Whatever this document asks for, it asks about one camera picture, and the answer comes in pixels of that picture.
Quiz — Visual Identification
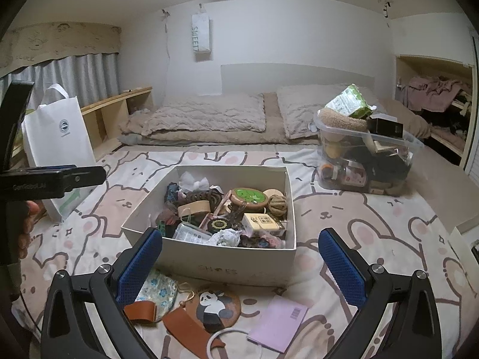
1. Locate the person's left hand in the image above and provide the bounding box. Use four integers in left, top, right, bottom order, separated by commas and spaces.
19, 200, 41, 259

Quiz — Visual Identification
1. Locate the pale yellow small box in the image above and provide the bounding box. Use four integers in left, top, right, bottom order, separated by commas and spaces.
242, 213, 287, 234

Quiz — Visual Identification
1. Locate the black cardboard box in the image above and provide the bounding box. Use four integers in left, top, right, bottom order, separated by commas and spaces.
367, 117, 405, 139

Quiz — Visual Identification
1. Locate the large brown leather piece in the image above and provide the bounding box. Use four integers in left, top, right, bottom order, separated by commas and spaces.
163, 303, 225, 359

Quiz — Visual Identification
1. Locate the floral fabric pouch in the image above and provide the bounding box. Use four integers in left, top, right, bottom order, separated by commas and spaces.
135, 271, 178, 322

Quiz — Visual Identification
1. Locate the rope ball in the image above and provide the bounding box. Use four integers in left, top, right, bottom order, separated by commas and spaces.
267, 193, 289, 217

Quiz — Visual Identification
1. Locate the small brown leather piece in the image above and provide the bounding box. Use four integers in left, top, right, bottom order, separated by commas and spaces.
123, 301, 160, 324

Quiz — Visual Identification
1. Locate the white silicone ring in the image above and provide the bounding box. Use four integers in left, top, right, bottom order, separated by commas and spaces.
207, 328, 251, 359

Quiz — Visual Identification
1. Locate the crumpled white tissue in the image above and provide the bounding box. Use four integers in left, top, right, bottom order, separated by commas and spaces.
207, 230, 244, 247

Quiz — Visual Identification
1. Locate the beige bed sheet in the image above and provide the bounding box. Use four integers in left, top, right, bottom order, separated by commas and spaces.
118, 93, 431, 146

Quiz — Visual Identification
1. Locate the pink card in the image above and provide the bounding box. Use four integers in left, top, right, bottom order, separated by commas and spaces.
247, 295, 309, 353

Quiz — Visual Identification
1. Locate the round panda coaster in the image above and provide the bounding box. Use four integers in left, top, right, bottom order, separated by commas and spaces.
186, 287, 242, 333

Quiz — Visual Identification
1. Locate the braided brown rope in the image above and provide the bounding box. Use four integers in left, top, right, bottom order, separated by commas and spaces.
187, 189, 225, 206

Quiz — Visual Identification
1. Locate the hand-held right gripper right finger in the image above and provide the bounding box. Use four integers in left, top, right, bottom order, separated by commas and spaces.
318, 227, 442, 359

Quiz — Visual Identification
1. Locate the thin white wall cable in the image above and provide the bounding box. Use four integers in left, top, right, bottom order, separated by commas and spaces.
162, 9, 172, 94

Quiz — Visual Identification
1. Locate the white tote bag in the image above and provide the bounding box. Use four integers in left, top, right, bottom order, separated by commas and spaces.
21, 83, 97, 222

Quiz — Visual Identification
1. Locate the wooden headboard shelf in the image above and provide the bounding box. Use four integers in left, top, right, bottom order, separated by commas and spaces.
80, 87, 153, 158

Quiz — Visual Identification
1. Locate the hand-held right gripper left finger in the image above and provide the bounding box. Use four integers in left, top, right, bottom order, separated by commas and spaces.
40, 227, 163, 359

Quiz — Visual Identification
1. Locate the pink clothing pile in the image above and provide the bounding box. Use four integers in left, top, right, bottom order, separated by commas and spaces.
398, 76, 473, 111

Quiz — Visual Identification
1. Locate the white cloth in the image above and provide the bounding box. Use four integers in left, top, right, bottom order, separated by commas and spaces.
179, 172, 210, 195

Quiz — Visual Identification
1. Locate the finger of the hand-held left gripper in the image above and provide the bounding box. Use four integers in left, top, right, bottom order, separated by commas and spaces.
35, 165, 107, 195

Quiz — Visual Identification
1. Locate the clear plastic packet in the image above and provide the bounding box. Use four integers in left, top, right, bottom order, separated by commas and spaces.
172, 222, 212, 245

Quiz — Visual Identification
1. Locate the beige cord loop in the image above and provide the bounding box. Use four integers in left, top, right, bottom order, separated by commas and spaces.
177, 282, 195, 303

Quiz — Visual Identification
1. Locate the grey curtain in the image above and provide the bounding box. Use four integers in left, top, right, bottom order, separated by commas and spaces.
0, 53, 122, 120

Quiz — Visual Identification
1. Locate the green snack packet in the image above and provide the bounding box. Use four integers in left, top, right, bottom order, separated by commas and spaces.
325, 84, 377, 120

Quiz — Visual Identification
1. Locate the white box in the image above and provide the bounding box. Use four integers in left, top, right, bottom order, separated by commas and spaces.
448, 215, 479, 270

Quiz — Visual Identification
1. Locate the printed bear blanket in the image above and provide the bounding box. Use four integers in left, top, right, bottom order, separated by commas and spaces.
11, 146, 463, 359

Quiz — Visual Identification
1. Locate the red label jar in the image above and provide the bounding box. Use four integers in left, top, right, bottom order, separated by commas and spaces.
339, 165, 369, 189

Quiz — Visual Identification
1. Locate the green round coaster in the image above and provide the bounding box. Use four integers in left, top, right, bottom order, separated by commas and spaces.
230, 188, 270, 210

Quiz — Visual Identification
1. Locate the tan band roll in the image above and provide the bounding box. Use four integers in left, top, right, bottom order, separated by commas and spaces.
178, 200, 212, 221

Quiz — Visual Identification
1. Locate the wooden closet shelf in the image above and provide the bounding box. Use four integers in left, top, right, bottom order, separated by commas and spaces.
395, 55, 474, 167

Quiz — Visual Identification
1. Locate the beige textured pillow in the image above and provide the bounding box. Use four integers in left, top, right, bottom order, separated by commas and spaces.
276, 84, 378, 139
120, 93, 266, 135

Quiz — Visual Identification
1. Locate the clear plastic storage bin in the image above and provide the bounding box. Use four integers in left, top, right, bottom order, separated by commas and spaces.
313, 108, 425, 197

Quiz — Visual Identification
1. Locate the beige fuzzy slipper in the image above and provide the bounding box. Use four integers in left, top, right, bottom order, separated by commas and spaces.
318, 108, 371, 132

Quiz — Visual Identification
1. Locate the grey cardboard shoe box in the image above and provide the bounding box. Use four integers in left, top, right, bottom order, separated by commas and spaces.
120, 165, 298, 288

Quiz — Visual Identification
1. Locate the black round tin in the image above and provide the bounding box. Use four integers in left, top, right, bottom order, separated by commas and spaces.
207, 217, 230, 232

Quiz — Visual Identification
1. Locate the beige curtain valance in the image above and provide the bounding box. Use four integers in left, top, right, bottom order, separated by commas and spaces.
0, 22, 122, 70

